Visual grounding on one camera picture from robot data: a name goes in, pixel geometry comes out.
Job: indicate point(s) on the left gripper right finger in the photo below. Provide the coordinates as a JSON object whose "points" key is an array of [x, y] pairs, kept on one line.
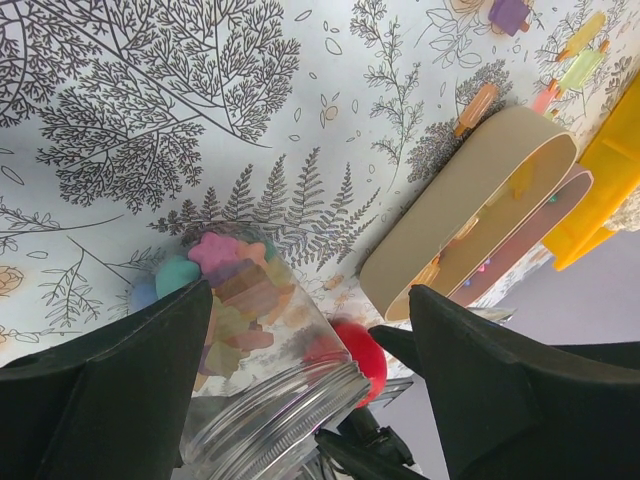
{"points": [[509, 407]]}

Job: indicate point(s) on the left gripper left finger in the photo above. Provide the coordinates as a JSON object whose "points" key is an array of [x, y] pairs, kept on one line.
{"points": [[110, 404]]}

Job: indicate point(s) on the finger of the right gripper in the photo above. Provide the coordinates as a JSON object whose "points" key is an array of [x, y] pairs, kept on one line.
{"points": [[397, 342], [366, 450]]}

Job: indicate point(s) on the clear glass jar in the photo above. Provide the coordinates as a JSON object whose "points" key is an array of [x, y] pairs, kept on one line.
{"points": [[272, 369]]}

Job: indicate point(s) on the beige tray gummy candies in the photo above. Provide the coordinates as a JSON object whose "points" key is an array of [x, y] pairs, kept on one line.
{"points": [[501, 174]]}

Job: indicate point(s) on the pink tray colourful candies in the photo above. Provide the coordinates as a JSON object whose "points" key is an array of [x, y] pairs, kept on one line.
{"points": [[561, 202]]}

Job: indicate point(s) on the metal scoop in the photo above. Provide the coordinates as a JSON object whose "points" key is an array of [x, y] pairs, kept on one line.
{"points": [[499, 316]]}

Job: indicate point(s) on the red apple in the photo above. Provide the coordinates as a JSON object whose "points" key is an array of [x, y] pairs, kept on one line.
{"points": [[367, 353]]}

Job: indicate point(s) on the white cauliflower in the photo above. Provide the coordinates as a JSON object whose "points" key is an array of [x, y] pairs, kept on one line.
{"points": [[627, 215]]}

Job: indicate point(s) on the yellow plastic bin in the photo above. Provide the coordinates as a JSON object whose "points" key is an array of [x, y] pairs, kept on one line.
{"points": [[612, 158]]}

